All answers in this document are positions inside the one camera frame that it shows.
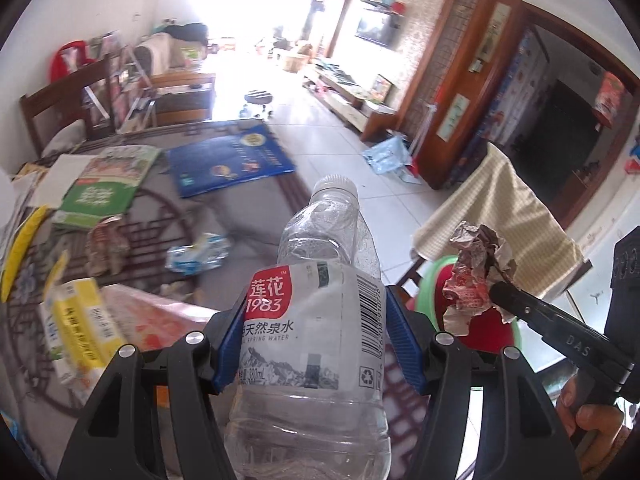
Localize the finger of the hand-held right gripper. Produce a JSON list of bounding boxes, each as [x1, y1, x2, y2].
[[487, 280, 640, 405]]

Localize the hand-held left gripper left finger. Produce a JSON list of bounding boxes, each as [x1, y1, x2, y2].
[[57, 296, 248, 480]]

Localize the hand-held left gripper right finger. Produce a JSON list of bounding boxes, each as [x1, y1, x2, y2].
[[385, 285, 583, 480]]

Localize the clear plastic water bottle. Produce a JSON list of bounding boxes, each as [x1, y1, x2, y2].
[[223, 174, 392, 480]]

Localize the yellow drink carton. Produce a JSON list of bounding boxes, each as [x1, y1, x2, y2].
[[39, 277, 128, 391]]

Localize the person's right hand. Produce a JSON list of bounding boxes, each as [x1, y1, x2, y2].
[[556, 375, 626, 448]]

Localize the wooden chair under towel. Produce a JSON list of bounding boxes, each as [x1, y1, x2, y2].
[[397, 255, 426, 306]]

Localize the pink printed paper box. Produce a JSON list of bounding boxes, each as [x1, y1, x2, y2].
[[100, 284, 221, 391]]

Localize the crumpled blue white wrapper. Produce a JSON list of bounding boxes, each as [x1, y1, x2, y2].
[[165, 232, 232, 276]]

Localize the beige striped towel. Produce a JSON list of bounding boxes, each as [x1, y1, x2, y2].
[[411, 144, 586, 301]]

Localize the red hanging decoration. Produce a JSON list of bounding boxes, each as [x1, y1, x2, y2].
[[595, 72, 626, 128]]

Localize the blue book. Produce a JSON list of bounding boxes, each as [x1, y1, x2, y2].
[[165, 121, 297, 199]]

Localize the light blue plastic bag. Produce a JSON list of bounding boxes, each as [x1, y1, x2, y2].
[[362, 135, 418, 176]]

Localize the green printed bag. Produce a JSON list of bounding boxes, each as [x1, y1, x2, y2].
[[51, 145, 162, 228]]

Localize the framed bamboo picture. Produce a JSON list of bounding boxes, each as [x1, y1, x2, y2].
[[437, 94, 471, 142]]

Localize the wooden partition cabinet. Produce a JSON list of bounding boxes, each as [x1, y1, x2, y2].
[[400, 0, 526, 191]]

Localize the white paper sheet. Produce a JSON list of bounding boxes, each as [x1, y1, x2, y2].
[[27, 154, 96, 208]]

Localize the low television cabinet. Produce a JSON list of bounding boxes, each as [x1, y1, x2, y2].
[[302, 62, 401, 143]]

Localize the wooden coffee table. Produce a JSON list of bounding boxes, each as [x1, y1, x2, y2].
[[150, 72, 217, 123]]

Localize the black round stool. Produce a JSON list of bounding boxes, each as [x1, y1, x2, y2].
[[242, 89, 277, 121]]

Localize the clear acrylic rack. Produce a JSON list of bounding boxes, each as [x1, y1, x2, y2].
[[82, 30, 158, 133]]

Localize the dark wooden chair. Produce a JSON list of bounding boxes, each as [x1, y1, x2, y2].
[[19, 55, 118, 146]]

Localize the sofa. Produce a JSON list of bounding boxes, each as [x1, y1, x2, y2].
[[135, 22, 211, 76]]

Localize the red bag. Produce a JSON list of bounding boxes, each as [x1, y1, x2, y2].
[[50, 40, 96, 83]]

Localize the tall framed wall scroll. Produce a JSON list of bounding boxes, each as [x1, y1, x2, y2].
[[475, 2, 511, 68]]

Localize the wall television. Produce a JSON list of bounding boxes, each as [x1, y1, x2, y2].
[[355, 11, 396, 48]]

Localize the wall shelf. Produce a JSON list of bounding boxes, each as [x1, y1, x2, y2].
[[361, 0, 406, 16]]

